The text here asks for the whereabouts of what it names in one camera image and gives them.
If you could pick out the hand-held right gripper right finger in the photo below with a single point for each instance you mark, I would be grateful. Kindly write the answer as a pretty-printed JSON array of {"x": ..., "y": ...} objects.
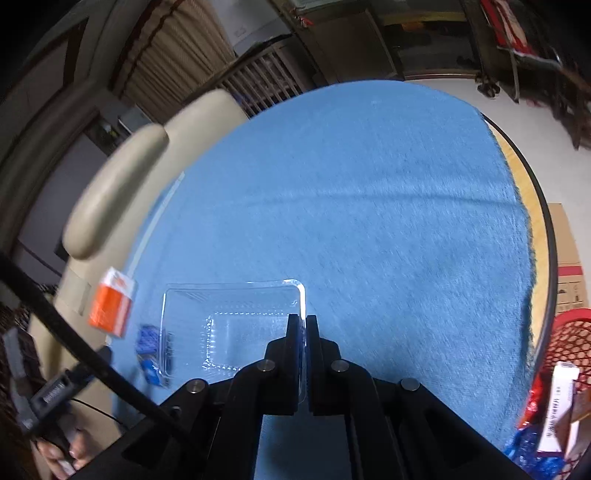
[{"x": 313, "y": 355}]

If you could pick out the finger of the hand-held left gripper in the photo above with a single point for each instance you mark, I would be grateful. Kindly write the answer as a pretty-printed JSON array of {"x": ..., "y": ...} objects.
[
  {"x": 148, "y": 339},
  {"x": 150, "y": 373}
]

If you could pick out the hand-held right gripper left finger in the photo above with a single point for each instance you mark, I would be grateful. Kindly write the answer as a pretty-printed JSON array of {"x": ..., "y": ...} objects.
[{"x": 293, "y": 350}]

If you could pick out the clear plastic tray container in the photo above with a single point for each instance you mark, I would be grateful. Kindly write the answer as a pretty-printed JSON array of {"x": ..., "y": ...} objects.
[{"x": 240, "y": 304}]

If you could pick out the white purple medicine box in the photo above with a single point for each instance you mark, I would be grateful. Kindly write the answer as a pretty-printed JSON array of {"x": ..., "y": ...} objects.
[{"x": 558, "y": 406}]

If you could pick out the red plastic mesh basket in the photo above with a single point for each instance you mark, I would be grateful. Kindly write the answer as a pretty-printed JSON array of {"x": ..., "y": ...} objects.
[{"x": 572, "y": 330}]

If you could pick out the person's left hand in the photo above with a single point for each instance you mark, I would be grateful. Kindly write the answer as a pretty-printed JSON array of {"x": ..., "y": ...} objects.
[{"x": 78, "y": 450}]

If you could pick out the small orange white box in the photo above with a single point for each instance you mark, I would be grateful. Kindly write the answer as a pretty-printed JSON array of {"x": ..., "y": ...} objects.
[{"x": 111, "y": 309}]

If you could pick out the thin white stick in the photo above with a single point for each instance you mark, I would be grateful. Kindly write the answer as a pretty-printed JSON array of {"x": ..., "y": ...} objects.
[{"x": 154, "y": 229}]

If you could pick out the blue tablecloth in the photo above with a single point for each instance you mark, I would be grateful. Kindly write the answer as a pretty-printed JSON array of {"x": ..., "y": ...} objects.
[{"x": 360, "y": 207}]

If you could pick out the beige leather sofa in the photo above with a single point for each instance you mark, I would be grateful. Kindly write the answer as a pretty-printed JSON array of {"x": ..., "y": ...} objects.
[{"x": 115, "y": 184}]

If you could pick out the white box appliance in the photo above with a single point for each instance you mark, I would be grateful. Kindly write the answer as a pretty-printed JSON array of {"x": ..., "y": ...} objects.
[{"x": 134, "y": 119}]

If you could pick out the blue crumpled plastic bag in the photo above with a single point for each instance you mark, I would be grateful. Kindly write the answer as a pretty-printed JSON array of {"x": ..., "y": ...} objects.
[{"x": 526, "y": 457}]

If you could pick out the round wooden table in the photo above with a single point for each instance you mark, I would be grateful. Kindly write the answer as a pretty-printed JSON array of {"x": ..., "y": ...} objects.
[{"x": 531, "y": 194}]

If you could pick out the wooden lattice cover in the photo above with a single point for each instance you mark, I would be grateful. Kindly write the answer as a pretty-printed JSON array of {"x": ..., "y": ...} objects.
[{"x": 263, "y": 78}]

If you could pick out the brown cardboard box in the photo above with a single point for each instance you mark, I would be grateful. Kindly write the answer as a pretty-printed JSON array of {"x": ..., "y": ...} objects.
[{"x": 570, "y": 240}]

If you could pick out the beige striped curtain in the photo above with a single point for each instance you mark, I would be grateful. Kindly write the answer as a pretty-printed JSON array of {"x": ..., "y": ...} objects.
[{"x": 180, "y": 50}]

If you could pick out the pair of brown shoes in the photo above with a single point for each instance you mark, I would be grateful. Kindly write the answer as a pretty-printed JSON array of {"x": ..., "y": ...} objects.
[{"x": 488, "y": 87}]

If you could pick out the red hanging ornament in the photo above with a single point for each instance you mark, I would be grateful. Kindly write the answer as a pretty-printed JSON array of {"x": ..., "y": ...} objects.
[{"x": 303, "y": 21}]

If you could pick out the metal folding chair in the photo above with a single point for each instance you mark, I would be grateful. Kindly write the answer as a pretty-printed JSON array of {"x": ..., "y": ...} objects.
[{"x": 515, "y": 78}]

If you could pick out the red cloth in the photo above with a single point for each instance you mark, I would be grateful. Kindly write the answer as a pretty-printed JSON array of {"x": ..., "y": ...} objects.
[{"x": 508, "y": 23}]

